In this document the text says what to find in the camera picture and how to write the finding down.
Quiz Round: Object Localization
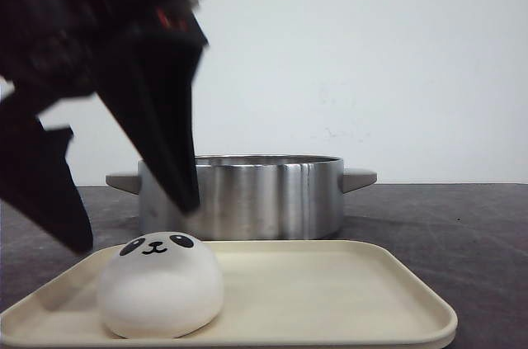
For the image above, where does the stainless steel steamer pot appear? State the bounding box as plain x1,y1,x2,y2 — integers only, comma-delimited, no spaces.
106,155,377,240

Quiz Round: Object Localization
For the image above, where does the beige plastic tray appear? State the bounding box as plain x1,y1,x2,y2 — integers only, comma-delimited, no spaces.
1,240,458,348

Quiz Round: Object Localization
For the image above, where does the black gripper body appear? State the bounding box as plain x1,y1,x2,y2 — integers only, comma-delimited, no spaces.
1,0,207,118

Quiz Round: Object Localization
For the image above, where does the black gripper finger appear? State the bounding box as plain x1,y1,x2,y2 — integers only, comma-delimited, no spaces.
97,33,206,213
1,89,93,253

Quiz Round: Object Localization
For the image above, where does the panda bun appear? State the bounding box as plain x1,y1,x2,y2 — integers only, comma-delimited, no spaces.
97,232,224,338

